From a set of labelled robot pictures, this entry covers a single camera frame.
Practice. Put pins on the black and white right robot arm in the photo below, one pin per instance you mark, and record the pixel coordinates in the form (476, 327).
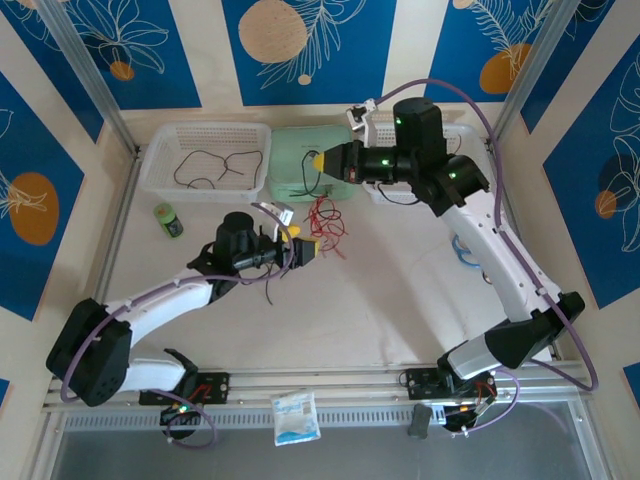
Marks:
(495, 270)

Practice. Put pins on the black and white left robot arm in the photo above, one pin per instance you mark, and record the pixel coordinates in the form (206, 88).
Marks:
(160, 305)

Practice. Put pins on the mint green medicine bag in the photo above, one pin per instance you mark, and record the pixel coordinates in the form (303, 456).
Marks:
(290, 140)

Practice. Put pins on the white perforated plastic basket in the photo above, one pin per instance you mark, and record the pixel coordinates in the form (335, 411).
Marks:
(385, 192)
(200, 135)

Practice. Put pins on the small green capped bottle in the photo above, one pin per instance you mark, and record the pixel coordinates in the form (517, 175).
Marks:
(165, 215)

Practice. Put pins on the white and blue packet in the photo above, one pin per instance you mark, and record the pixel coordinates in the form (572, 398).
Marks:
(295, 415)

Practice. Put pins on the dark grey plastic clip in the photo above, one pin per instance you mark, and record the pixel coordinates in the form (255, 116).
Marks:
(419, 422)

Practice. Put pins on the grey metal panel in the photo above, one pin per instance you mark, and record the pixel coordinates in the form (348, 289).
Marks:
(350, 460)

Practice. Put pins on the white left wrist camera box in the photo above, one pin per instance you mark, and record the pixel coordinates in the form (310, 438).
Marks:
(285, 215)

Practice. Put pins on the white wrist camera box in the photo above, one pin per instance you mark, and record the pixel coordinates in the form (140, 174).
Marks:
(370, 127)
(285, 215)

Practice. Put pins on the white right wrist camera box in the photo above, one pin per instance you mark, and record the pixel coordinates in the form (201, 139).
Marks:
(370, 127)

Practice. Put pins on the aluminium frame post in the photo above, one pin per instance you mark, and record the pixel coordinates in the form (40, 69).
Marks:
(526, 75)
(91, 75)

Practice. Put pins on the aluminium frame rail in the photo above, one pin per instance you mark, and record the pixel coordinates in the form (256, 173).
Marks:
(325, 387)

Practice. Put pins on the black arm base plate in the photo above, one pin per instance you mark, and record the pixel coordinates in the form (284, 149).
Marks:
(420, 382)
(220, 387)

